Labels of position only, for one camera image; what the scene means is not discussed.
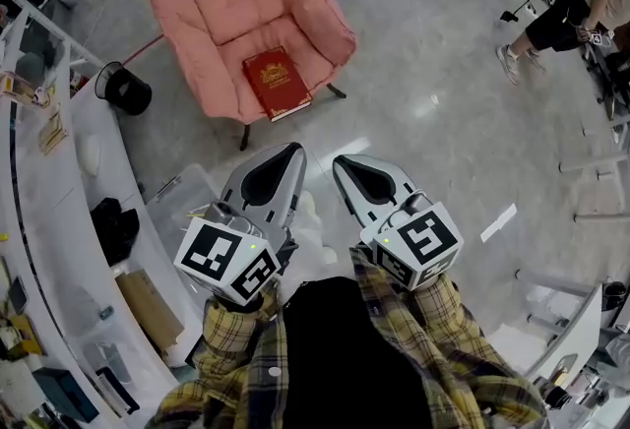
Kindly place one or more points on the black mesh waste bin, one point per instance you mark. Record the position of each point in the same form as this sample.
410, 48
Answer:
129, 91

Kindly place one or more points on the red hardcover book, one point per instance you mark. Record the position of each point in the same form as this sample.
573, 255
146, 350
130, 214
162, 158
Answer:
275, 81

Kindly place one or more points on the clear plastic storage box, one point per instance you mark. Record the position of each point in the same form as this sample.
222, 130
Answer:
174, 205

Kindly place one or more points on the person's black shirt torso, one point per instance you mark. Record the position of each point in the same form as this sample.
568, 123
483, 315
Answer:
339, 358

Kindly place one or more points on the brown cardboard box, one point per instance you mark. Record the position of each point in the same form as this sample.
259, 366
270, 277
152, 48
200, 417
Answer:
147, 306

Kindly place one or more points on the person's left forearm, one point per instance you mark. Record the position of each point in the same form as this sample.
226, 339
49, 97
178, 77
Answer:
231, 338

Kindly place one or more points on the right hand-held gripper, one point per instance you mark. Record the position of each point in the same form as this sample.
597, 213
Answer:
418, 240

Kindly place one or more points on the white side table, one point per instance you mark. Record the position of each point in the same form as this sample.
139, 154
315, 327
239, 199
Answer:
576, 328

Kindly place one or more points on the white fluffy slippers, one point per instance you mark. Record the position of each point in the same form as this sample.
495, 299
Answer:
312, 225

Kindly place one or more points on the person's right forearm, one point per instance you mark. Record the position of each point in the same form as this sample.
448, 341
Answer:
433, 324

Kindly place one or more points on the white shelving unit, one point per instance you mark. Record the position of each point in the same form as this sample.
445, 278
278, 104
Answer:
98, 151

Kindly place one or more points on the black bag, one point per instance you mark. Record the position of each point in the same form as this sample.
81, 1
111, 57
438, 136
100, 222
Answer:
114, 230

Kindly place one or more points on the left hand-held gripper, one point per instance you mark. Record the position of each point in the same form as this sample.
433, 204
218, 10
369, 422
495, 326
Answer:
216, 252

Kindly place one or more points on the teal box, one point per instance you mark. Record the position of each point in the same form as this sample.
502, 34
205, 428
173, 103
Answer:
64, 395

